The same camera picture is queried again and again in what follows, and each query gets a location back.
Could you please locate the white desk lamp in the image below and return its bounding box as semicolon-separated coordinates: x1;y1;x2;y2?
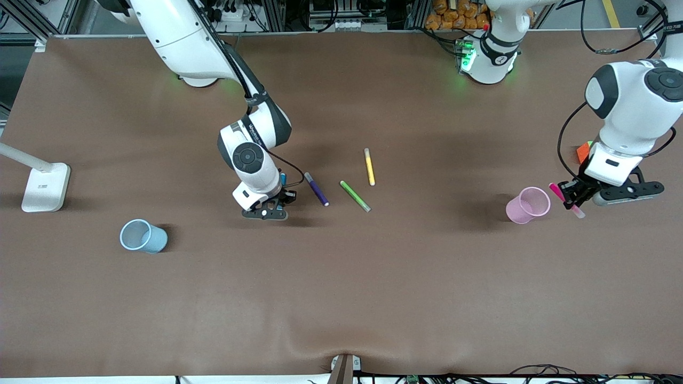
0;141;71;213

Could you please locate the white power strip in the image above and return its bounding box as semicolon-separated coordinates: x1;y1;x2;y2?
213;0;254;22

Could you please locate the aluminium frame corner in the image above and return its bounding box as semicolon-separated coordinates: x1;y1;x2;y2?
0;0;81;51
638;0;683;42

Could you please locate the aluminium camera post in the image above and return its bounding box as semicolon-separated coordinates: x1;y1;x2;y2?
327;353;362;384

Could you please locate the orange snack bag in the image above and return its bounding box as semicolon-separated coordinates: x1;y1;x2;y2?
425;0;491;31

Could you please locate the pink marker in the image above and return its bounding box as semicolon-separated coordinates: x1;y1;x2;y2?
549;183;586;219

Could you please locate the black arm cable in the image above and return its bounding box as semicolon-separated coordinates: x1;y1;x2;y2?
189;0;306;188
557;0;677;181

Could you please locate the grey equipment rack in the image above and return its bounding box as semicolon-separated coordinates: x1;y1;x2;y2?
283;0;422;33

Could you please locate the green marker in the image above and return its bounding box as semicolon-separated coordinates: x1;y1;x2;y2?
339;180;372;213

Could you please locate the light blue cup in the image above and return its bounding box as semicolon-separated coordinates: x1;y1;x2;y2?
120;219;169;254

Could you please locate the pink cup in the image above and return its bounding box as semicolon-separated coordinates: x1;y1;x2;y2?
505;187;551;225

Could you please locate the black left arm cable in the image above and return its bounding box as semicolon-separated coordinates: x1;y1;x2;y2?
557;0;677;181

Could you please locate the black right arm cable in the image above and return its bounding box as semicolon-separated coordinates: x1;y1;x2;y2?
189;0;306;188

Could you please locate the purple marker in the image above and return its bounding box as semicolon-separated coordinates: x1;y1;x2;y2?
304;172;330;207

